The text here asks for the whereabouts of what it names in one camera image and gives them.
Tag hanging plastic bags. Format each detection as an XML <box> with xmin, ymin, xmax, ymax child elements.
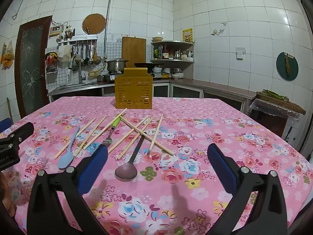
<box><xmin>0</xmin><ymin>42</ymin><xmax>15</xmax><ymax>70</ymax></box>

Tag grey wall pipe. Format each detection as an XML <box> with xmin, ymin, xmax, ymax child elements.
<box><xmin>103</xmin><ymin>0</ymin><xmax>116</xmax><ymax>59</ymax></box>

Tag plastic covered side table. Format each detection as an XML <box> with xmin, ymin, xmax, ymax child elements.
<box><xmin>249</xmin><ymin>98</ymin><xmax>301</xmax><ymax>137</ymax></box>

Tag bunch of wooden chopsticks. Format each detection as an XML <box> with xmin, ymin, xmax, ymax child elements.
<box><xmin>54</xmin><ymin>108</ymin><xmax>174</xmax><ymax>161</ymax></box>

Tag round woven board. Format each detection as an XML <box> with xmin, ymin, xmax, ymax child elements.
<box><xmin>82</xmin><ymin>13</ymin><xmax>107</xmax><ymax>35</ymax></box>

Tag row of condiment bottles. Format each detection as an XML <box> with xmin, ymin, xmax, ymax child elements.
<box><xmin>153</xmin><ymin>44</ymin><xmax>193</xmax><ymax>60</ymax></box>

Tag grey corner shelf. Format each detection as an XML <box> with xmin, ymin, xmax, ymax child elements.
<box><xmin>150</xmin><ymin>40</ymin><xmax>195</xmax><ymax>64</ymax></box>

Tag yellow gas hose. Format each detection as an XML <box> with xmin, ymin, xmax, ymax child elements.
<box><xmin>88</xmin><ymin>62</ymin><xmax>107</xmax><ymax>77</ymax></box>

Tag green vegetables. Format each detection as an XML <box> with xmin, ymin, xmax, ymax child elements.
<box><xmin>262</xmin><ymin>89</ymin><xmax>289</xmax><ymax>101</ymax></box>

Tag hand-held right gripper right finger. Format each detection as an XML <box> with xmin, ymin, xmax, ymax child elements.
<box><xmin>203</xmin><ymin>143</ymin><xmax>288</xmax><ymax>235</ymax></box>

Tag steel wall utensil rack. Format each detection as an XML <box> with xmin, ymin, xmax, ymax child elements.
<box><xmin>57</xmin><ymin>35</ymin><xmax>98</xmax><ymax>47</ymax></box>

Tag brown kitchen counter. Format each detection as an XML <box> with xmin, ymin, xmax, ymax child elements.
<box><xmin>48</xmin><ymin>78</ymin><xmax>257</xmax><ymax>101</ymax></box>

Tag wire wall basket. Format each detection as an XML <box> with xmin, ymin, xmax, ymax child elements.
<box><xmin>45</xmin><ymin>52</ymin><xmax>59</xmax><ymax>75</ymax></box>

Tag dark maroon ladle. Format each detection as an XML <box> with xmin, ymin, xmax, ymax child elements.
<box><xmin>115</xmin><ymin>132</ymin><xmax>147</xmax><ymax>182</ymax></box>

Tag steel sink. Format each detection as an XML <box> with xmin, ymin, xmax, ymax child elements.
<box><xmin>59</xmin><ymin>83</ymin><xmax>98</xmax><ymax>90</ymax></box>

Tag steel faucet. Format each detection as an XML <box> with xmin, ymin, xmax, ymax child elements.
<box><xmin>68</xmin><ymin>60</ymin><xmax>87</xmax><ymax>85</ymax></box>

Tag wooden cutting board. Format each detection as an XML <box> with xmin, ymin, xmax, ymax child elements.
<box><xmin>121</xmin><ymin>37</ymin><xmax>147</xmax><ymax>68</ymax></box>

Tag brown frosted glass door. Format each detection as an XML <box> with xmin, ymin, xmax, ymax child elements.
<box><xmin>15</xmin><ymin>15</ymin><xmax>53</xmax><ymax>119</ymax></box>

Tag thick wooden chopping block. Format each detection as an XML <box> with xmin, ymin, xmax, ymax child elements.
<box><xmin>256</xmin><ymin>92</ymin><xmax>306</xmax><ymax>115</ymax></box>

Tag yellow slotted utensil holder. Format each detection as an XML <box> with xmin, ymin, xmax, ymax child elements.
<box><xmin>114</xmin><ymin>68</ymin><xmax>153</xmax><ymax>109</ymax></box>

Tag black wok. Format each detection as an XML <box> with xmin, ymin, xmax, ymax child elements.
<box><xmin>134</xmin><ymin>62</ymin><xmax>164</xmax><ymax>70</ymax></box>

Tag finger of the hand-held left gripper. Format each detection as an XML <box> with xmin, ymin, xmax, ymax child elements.
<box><xmin>0</xmin><ymin>122</ymin><xmax>35</xmax><ymax>144</ymax></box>

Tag grey base cabinets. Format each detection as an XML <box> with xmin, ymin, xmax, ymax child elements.
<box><xmin>103</xmin><ymin>82</ymin><xmax>245</xmax><ymax>113</ymax></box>

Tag blue chair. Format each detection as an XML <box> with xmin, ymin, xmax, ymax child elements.
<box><xmin>0</xmin><ymin>117</ymin><xmax>13</xmax><ymax>133</ymax></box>

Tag stack of bowls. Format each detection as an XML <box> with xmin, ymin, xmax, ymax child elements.
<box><xmin>154</xmin><ymin>67</ymin><xmax>184</xmax><ymax>80</ymax></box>

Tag pink floral tablecloth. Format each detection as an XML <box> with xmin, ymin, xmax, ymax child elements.
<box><xmin>0</xmin><ymin>96</ymin><xmax>313</xmax><ymax>235</ymax></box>

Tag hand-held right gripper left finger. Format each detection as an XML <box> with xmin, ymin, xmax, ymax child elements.
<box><xmin>26</xmin><ymin>144</ymin><xmax>109</xmax><ymax>235</ymax></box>

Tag hanging steel ladle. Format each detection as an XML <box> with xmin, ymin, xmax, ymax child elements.
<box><xmin>87</xmin><ymin>43</ymin><xmax>94</xmax><ymax>66</ymax></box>

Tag white hanging bag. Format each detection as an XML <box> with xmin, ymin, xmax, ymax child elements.
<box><xmin>58</xmin><ymin>45</ymin><xmax>72</xmax><ymax>62</ymax></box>

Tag yellow wall poster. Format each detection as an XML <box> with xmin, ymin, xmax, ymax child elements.
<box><xmin>182</xmin><ymin>28</ymin><xmax>193</xmax><ymax>42</ymax></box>

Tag steel cooking pot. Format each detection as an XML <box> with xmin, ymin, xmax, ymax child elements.
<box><xmin>106</xmin><ymin>58</ymin><xmax>129</xmax><ymax>72</ymax></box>

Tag green handled fork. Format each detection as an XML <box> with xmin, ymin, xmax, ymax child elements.
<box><xmin>101</xmin><ymin>116</ymin><xmax>122</xmax><ymax>147</ymax></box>

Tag light blue silicone spoon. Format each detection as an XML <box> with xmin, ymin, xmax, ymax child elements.
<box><xmin>58</xmin><ymin>125</ymin><xmax>81</xmax><ymax>169</ymax></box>

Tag steel gas stove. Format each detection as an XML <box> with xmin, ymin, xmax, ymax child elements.
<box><xmin>104</xmin><ymin>70</ymin><xmax>126</xmax><ymax>82</ymax></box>

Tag green round board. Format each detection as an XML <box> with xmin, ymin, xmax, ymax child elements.
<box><xmin>276</xmin><ymin>52</ymin><xmax>299</xmax><ymax>81</ymax></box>

